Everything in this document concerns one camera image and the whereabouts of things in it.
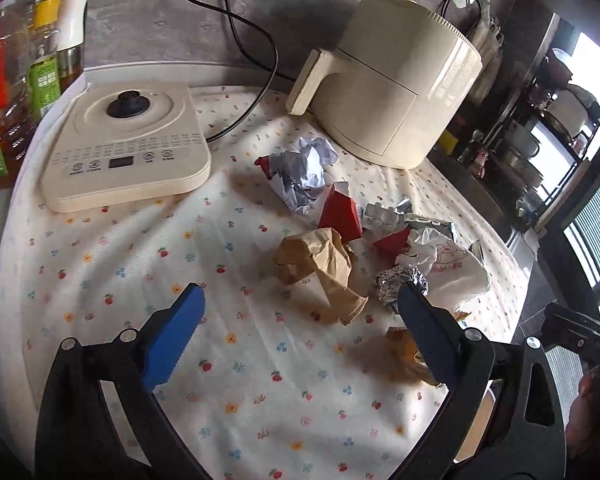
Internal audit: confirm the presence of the cream induction cooker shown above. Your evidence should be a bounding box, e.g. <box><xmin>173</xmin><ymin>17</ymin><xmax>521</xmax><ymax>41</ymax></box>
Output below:
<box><xmin>41</xmin><ymin>81</ymin><xmax>211</xmax><ymax>214</ymax></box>

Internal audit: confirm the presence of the black dish rack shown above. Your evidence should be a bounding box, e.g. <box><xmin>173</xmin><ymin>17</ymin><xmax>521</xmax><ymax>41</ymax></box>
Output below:
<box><xmin>476</xmin><ymin>10</ymin><xmax>600</xmax><ymax>232</ymax></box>

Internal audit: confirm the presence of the aluminium foil ball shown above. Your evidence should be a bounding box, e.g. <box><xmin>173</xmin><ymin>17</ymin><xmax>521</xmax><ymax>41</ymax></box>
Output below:
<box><xmin>375</xmin><ymin>264</ymin><xmax>429</xmax><ymax>314</ymax></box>

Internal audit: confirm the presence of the white grey paper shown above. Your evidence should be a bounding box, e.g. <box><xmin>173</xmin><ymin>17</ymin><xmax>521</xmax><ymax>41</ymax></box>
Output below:
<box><xmin>254</xmin><ymin>138</ymin><xmax>338</xmax><ymax>216</ymax></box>

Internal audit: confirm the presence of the white food wrapper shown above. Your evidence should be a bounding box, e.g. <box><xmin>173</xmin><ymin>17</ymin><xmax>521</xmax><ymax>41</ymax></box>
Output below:
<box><xmin>396</xmin><ymin>228</ymin><xmax>490</xmax><ymax>321</ymax></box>

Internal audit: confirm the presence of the black power cable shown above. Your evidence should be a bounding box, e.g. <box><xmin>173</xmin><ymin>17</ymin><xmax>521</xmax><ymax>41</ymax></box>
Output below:
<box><xmin>168</xmin><ymin>0</ymin><xmax>301</xmax><ymax>143</ymax></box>

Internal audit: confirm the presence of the silver foil strip wrapper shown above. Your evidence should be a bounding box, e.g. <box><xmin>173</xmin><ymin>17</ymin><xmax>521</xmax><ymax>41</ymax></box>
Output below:
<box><xmin>362</xmin><ymin>196</ymin><xmax>413</xmax><ymax>231</ymax></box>

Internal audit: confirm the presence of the floral patterned tablecloth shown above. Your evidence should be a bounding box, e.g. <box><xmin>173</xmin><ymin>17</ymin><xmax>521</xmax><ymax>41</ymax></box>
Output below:
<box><xmin>0</xmin><ymin>84</ymin><xmax>537</xmax><ymax>480</ymax></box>

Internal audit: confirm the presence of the cream air fryer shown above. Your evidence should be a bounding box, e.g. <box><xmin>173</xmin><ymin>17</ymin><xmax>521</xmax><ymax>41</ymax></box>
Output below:
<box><xmin>286</xmin><ymin>0</ymin><xmax>482</xmax><ymax>169</ymax></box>

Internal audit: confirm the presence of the green label sauce bottle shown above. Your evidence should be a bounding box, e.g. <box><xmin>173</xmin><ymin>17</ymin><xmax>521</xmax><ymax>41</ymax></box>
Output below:
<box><xmin>28</xmin><ymin>0</ymin><xmax>61</xmax><ymax>119</ymax></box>

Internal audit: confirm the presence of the person's right hand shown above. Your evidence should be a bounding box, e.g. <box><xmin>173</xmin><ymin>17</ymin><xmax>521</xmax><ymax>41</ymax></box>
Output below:
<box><xmin>566</xmin><ymin>365</ymin><xmax>600</xmax><ymax>458</ymax></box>

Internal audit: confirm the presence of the brown paper bag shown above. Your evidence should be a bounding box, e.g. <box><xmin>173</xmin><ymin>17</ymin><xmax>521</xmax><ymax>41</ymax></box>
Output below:
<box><xmin>273</xmin><ymin>228</ymin><xmax>368</xmax><ymax>325</ymax></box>

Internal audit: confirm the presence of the red label oil bottle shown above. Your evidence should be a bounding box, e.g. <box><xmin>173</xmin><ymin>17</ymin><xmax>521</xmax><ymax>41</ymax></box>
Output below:
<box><xmin>0</xmin><ymin>0</ymin><xmax>38</xmax><ymax>188</ymax></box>

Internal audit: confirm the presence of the white cap oil dispenser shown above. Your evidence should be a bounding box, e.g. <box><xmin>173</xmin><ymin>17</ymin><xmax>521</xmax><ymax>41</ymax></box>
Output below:
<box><xmin>57</xmin><ymin>0</ymin><xmax>88</xmax><ymax>92</ymax></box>

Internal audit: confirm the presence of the stainless steel sink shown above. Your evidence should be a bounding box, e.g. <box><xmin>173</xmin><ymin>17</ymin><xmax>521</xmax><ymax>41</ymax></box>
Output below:
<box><xmin>427</xmin><ymin>150</ymin><xmax>518</xmax><ymax>246</ymax></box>

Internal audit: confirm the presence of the red paper carton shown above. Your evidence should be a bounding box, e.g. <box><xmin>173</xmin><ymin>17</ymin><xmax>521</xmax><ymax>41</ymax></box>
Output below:
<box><xmin>318</xmin><ymin>181</ymin><xmax>362</xmax><ymax>244</ymax></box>

